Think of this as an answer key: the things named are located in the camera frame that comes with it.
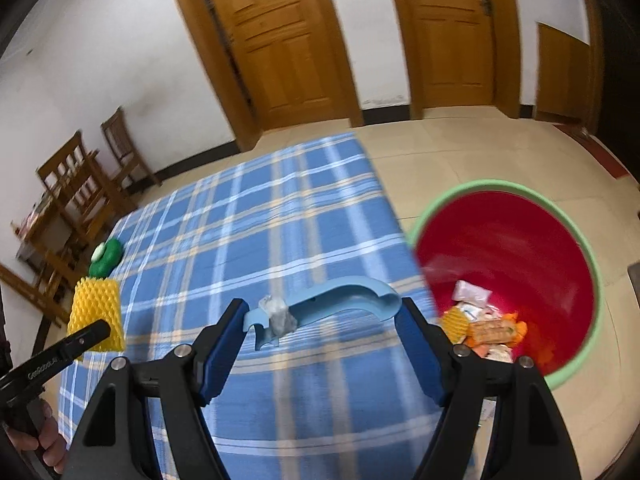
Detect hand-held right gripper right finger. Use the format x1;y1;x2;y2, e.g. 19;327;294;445
395;297;583;480

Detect person's left hand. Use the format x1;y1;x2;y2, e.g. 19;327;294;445
9;399;67;479

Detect white plastic packet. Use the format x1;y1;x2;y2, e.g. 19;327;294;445
452;279;492;307

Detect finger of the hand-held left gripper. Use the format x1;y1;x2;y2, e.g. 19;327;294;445
56;319;112;361

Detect wooden chairs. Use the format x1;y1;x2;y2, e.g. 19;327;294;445
0;194;92;330

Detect red doormat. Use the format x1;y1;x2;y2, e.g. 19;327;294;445
554;124;632;182

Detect wooden door with metal latch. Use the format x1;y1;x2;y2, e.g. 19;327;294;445
382;0;524;122

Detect clear crumpled wrapper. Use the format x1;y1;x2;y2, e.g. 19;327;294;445
259;297;297;339

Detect wooden panel door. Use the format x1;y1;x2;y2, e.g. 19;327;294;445
162;0;364;154

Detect light blue plastic handle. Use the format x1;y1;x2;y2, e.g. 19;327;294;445
242;279;402;351

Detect blue plaid tablecloth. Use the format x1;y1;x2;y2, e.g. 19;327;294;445
57;132;451;480

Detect red bucket with green rim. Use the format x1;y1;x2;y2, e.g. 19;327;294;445
407;178;609;392

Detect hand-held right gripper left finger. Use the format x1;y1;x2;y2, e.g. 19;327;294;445
65;297;251;480

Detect wooden wall cabinet panel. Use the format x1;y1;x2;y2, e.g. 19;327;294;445
536;22;592;124

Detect orange cardboard box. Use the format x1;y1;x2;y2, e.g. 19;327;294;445
467;320;519;346

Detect black entrance door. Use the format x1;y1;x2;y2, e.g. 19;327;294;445
581;0;640;187

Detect yellow foam fruit net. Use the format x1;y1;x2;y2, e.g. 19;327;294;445
442;308;469;344
67;277;126;362

